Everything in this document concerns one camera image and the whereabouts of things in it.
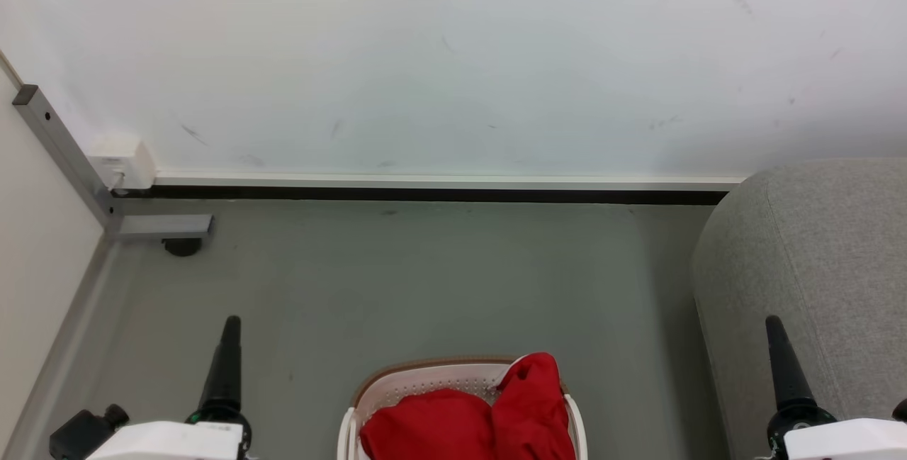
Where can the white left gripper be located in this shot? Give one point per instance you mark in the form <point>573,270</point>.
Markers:
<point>170,442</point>

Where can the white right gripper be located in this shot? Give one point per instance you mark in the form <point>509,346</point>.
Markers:
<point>843,440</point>

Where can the red cloth garment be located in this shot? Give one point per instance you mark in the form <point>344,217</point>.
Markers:
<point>425,424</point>
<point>531,403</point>

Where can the grey fabric sofa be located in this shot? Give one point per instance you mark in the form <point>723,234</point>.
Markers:
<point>815,247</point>

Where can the black round caster foot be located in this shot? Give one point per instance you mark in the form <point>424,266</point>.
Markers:
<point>183,246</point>

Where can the white laundry basket brown rim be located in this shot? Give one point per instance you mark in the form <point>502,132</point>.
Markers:
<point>425,378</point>

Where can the white and black baseboard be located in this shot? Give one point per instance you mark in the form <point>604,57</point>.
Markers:
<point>425,187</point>

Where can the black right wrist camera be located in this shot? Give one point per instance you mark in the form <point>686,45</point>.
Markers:
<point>900,411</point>

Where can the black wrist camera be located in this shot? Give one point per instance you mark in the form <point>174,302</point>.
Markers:
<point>900,411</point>
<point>81,437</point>

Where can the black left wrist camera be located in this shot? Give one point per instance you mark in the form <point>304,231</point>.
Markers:
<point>81,437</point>

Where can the white wall socket box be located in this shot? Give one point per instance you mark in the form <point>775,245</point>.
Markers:
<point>126,161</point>

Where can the grey metal frame post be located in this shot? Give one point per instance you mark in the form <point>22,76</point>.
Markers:
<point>64,148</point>

